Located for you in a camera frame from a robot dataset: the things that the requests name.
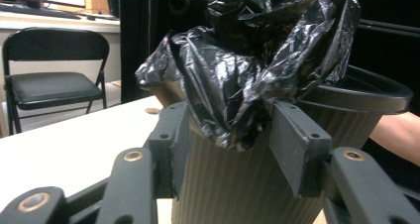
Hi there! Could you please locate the black keyboard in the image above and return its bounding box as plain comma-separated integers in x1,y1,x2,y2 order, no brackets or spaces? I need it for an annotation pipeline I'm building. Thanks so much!
0,2,82,21

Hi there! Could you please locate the black plastic garbage bag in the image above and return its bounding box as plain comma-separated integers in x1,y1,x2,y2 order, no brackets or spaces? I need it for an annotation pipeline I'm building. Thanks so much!
134,0,363,153

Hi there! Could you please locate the white counter ledge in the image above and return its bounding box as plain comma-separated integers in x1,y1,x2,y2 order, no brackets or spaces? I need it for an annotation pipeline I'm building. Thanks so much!
0,10,122,34

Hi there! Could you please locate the grey ribbed trash bin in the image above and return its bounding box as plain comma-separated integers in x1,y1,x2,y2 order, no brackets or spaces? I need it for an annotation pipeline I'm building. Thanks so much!
142,79,384,224

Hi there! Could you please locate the black folding chair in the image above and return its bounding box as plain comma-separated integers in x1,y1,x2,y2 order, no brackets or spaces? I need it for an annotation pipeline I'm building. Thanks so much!
1,27,111,137

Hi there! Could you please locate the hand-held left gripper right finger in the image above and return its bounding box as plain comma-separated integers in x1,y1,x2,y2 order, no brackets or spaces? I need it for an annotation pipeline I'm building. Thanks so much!
268,100,333,198

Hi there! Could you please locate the dark grey plastic bucket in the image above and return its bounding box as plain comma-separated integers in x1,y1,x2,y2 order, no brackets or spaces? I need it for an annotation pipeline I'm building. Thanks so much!
296,64,414,116

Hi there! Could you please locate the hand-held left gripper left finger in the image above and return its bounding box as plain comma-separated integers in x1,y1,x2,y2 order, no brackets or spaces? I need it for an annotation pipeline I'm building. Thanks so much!
147,101,192,199

